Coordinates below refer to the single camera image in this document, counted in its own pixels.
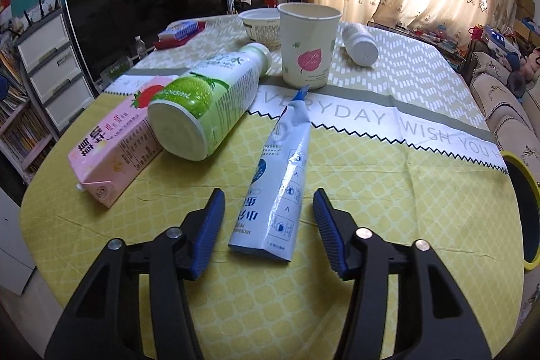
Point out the stack of brown cardboard boxes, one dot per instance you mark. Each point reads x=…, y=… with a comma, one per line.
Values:
x=527, y=14

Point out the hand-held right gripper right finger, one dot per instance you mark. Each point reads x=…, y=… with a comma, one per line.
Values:
x=331, y=233

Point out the paper cup with pink leaf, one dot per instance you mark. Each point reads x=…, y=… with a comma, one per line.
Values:
x=308, y=48

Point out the large curved television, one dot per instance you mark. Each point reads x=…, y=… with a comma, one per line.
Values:
x=147, y=5

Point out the yellow and green printed tablecloth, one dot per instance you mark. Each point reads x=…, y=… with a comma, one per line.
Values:
x=379, y=195

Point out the white paper bowl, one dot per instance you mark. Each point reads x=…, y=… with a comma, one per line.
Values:
x=261, y=29

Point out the white bottle with green label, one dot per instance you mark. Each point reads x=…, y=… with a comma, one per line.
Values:
x=202, y=102

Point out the black bin with yellow rim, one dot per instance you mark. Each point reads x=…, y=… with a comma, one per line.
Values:
x=532, y=216

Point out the glass fish bowl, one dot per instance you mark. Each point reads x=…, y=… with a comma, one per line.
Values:
x=116, y=73

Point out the grey plastic drawer unit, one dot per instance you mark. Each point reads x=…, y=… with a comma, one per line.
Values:
x=55, y=64

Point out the bookshelf with books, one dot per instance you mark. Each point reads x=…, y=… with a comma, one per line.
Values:
x=21, y=132

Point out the white and blue squeezed tube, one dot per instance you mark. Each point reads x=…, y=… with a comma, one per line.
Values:
x=278, y=183

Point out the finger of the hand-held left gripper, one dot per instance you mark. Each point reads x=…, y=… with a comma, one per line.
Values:
x=2, y=88

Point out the pile of plush toys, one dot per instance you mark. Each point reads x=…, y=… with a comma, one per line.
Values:
x=506, y=48

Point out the row of photo prints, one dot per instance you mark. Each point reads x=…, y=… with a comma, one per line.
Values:
x=42, y=8

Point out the white pill bottle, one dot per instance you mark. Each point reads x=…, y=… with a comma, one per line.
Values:
x=360, y=46

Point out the beige sofa with covers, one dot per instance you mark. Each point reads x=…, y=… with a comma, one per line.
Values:
x=502, y=98

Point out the clear plastic water bottle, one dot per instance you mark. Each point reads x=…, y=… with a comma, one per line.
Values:
x=141, y=48

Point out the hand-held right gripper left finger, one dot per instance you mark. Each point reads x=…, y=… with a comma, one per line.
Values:
x=209, y=233

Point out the pink strawberry milk carton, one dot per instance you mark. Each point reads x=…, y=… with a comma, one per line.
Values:
x=109, y=149

